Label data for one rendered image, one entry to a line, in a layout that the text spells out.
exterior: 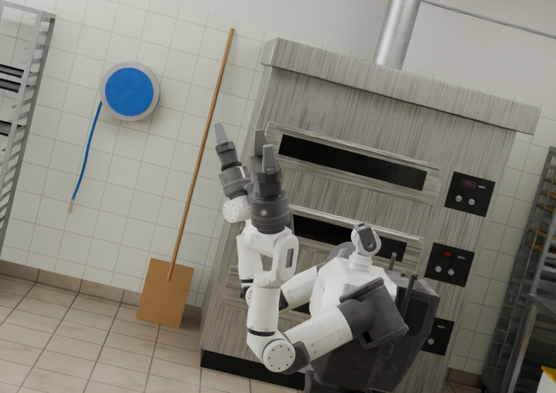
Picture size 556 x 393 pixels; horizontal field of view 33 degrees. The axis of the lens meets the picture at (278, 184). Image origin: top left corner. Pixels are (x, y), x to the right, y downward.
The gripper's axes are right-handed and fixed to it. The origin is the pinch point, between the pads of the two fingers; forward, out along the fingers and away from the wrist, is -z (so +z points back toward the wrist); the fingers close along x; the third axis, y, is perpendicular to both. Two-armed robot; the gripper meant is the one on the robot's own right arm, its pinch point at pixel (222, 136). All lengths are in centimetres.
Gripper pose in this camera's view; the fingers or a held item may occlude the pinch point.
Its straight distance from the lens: 281.9
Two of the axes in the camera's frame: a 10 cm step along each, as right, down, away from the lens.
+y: -9.5, 3.0, -0.1
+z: 3.0, 9.4, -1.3
